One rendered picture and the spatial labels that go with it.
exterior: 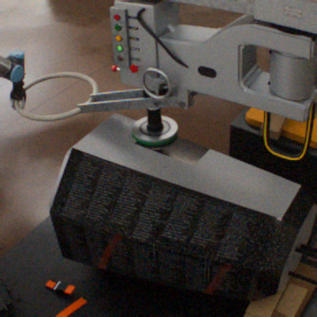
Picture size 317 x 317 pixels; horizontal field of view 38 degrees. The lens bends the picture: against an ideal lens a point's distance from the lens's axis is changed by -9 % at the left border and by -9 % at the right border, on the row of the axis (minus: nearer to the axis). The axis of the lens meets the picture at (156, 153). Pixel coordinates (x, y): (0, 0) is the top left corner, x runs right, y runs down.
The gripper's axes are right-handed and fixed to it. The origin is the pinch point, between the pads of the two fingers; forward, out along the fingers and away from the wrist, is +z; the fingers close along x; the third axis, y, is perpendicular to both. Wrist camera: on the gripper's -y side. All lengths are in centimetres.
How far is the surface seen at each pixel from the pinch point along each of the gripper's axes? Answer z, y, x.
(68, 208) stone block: 16, 65, 35
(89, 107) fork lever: -15, 24, 43
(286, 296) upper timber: 41, 103, 143
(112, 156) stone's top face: -7, 54, 56
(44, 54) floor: 80, -261, -22
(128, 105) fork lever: -25, 38, 62
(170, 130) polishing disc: -14, 42, 82
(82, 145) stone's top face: -5, 44, 41
